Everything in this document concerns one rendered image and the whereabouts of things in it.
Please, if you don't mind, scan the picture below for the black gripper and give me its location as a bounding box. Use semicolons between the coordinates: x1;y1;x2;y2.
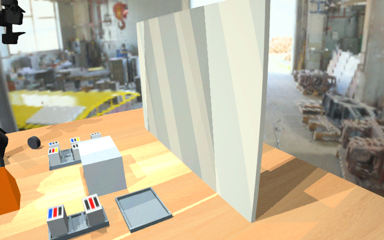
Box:
0;0;26;45

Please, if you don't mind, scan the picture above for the black short cylinder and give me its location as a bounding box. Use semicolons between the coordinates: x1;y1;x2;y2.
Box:
27;136;41;150

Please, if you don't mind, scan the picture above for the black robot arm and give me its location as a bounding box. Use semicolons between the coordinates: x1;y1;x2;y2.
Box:
0;4;23;168

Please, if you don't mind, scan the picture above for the large white panel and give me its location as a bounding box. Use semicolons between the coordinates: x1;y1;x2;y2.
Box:
136;0;271;223

